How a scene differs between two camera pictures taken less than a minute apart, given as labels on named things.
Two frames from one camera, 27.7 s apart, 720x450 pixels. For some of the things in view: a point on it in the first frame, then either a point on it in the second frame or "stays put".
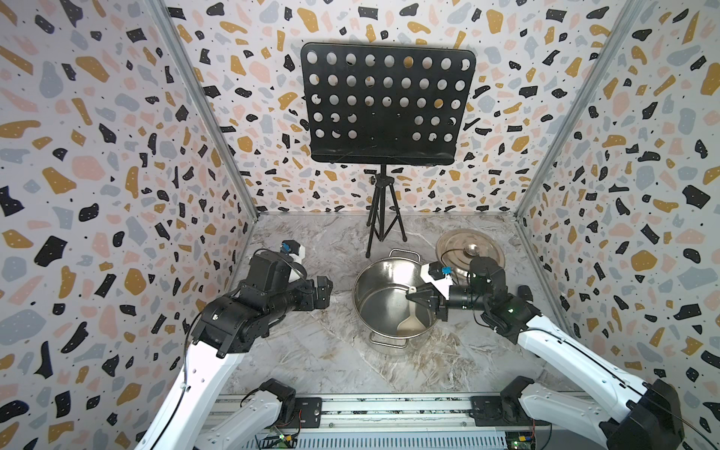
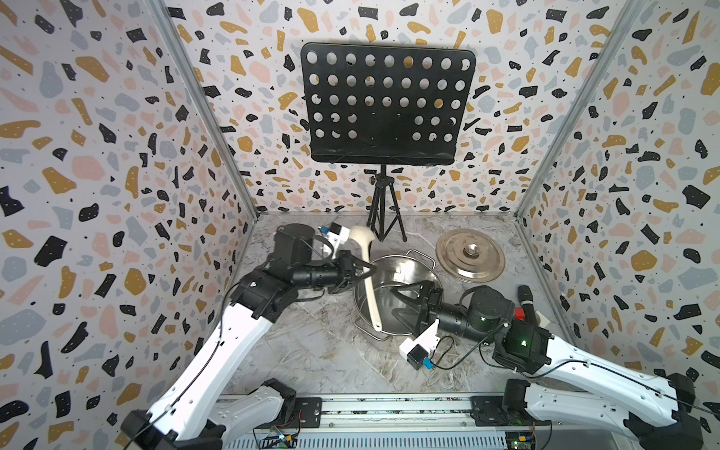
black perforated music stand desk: [385, 104] stays put
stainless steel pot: [382, 306] stays put
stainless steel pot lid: [457, 248] stays put
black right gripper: [441, 307] -> [434, 302]
